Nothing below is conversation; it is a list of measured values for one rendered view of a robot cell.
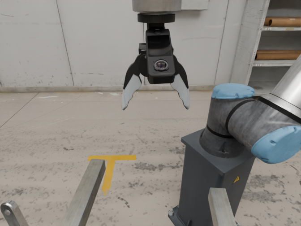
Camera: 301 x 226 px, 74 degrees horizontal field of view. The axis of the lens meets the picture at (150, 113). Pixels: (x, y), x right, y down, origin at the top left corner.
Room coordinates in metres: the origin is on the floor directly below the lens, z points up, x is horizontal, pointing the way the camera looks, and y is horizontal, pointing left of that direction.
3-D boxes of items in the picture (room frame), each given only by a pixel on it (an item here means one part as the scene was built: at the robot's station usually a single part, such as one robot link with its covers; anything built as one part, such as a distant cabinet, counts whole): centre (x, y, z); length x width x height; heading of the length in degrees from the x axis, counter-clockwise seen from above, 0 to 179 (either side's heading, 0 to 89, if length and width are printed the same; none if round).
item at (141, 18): (0.42, -0.01, 1.08); 0.09 x 0.08 x 0.12; 1
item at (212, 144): (0.70, -0.32, 0.65); 0.19 x 0.19 x 0.10
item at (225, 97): (0.69, -0.32, 0.79); 0.17 x 0.15 x 0.18; 18
